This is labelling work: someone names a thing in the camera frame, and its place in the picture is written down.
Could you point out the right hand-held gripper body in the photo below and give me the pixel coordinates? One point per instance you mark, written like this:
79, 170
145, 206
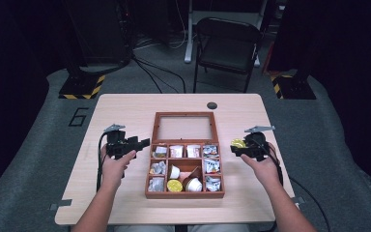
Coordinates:
257, 146

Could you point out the person's left hand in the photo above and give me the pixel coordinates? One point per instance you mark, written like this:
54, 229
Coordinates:
114, 172

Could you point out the person's right hand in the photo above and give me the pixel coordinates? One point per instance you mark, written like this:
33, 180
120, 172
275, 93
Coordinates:
264, 172

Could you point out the grey tape strip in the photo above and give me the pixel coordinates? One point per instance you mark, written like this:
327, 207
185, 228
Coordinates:
60, 203
300, 200

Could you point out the black table grommet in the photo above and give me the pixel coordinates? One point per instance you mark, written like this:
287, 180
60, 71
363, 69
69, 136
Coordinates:
212, 105

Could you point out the black folding chair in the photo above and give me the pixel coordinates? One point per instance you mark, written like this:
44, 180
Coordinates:
225, 53

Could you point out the white coffee capsule cup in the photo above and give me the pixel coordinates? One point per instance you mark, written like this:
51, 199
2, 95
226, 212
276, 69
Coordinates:
174, 171
194, 185

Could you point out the yellow lid coffee capsule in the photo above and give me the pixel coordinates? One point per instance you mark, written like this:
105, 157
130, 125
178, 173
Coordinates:
174, 186
238, 143

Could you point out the white red packet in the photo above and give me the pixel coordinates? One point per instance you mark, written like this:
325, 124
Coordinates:
176, 151
193, 150

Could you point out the black stand striped base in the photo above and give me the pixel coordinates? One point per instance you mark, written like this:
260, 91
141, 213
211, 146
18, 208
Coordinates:
80, 85
294, 87

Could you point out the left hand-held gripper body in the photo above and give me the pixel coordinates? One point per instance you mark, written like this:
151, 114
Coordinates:
116, 145

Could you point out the black cabinet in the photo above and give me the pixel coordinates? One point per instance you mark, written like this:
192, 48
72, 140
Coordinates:
99, 29

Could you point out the wooden box with glass lid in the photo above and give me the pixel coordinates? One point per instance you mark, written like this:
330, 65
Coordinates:
184, 195

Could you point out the white yellow packet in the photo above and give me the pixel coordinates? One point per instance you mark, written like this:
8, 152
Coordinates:
160, 151

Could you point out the red board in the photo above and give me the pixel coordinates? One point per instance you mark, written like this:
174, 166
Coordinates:
268, 58

